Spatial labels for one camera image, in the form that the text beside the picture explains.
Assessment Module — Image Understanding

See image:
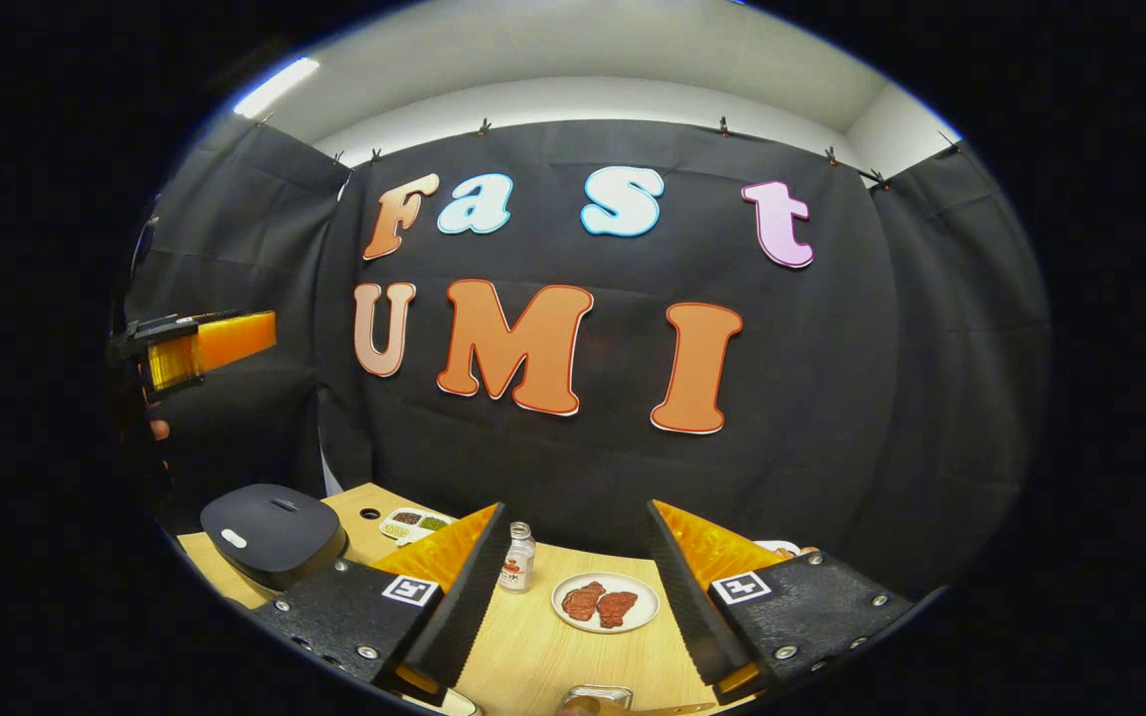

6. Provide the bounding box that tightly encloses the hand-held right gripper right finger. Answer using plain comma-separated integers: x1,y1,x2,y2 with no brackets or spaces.
645,499,917,705

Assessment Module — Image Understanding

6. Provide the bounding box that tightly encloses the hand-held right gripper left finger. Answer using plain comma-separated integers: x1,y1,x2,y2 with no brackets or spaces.
250,500,509,709

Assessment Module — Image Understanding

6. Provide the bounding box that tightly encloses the wooden spoon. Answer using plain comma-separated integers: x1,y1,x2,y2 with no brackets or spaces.
558,696,718,716

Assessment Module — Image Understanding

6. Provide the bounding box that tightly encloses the metal wire chopstick holder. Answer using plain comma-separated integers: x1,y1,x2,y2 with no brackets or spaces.
563,684,634,709

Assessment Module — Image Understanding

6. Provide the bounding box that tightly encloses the dark grey rice cooker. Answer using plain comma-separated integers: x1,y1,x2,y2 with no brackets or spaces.
200,483,348,593

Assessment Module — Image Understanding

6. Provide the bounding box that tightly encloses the clear plastic drink bottle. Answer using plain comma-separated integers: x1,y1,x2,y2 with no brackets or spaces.
499,521,536,594

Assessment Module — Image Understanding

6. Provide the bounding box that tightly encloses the brown meat piece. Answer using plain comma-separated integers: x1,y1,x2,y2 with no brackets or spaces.
596,591,640,629
561,582,607,623

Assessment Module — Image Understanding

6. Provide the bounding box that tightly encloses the white divided bean dish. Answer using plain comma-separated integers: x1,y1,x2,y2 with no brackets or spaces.
379,507,457,546

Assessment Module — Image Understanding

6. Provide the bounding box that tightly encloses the white round plate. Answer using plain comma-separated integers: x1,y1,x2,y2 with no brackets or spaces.
551,572,661,634

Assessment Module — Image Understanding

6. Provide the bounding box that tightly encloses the row of black cloth clips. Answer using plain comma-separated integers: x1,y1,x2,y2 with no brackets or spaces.
253,111,960,190

